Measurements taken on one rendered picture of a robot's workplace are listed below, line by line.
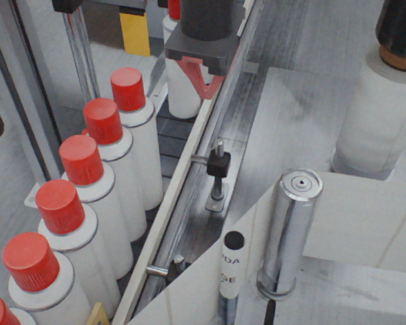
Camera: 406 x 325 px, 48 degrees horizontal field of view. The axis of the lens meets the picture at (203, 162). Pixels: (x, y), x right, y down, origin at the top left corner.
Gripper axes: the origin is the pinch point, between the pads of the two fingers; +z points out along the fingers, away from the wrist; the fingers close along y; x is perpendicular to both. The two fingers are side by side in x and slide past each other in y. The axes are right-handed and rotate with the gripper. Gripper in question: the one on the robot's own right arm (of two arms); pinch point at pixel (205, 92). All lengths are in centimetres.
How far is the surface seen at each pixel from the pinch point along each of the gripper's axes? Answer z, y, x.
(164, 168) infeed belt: 13.6, -2.1, 5.4
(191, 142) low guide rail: 10.1, 0.7, 2.1
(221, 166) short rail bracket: 9.8, -2.6, -3.0
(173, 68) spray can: 3.6, 8.2, 7.0
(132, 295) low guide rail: 10.2, -22.7, 1.7
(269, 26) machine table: 18, 47, -2
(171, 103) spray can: 10.7, 8.5, 7.7
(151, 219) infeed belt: 13.6, -10.9, 4.2
